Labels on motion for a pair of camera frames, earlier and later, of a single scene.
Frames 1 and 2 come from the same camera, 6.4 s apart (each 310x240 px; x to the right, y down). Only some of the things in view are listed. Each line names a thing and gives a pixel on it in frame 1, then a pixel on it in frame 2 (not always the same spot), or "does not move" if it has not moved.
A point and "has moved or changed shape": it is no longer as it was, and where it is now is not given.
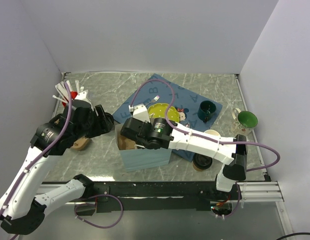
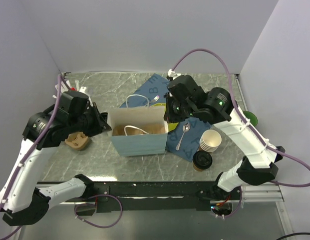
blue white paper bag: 137,159 has moved or changed shape
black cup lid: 201,161 does not move
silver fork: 154,100 does not move
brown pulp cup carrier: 125,143 has moved or changed shape
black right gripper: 140,143 -> 168,116
